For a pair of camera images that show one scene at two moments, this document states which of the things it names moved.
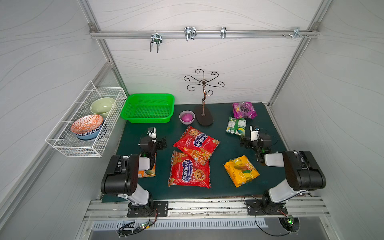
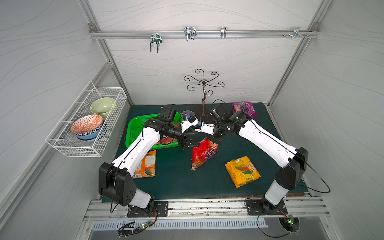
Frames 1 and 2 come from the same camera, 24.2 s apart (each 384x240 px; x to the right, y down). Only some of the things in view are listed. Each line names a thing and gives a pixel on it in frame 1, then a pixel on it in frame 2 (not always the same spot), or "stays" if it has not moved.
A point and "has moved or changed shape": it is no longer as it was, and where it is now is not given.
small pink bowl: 187,117 stays
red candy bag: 197,145 has moved or changed shape
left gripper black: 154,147 → 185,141
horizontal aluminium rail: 202,33 stays
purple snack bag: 244,110 stays
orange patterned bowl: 86,123 stays
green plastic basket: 149,108 → 135,128
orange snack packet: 150,172 stays
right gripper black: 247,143 → 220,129
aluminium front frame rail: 99,209 stays
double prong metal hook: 156,38 stays
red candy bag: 186,170 → 204,150
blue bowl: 90,135 stays
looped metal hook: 190,32 stays
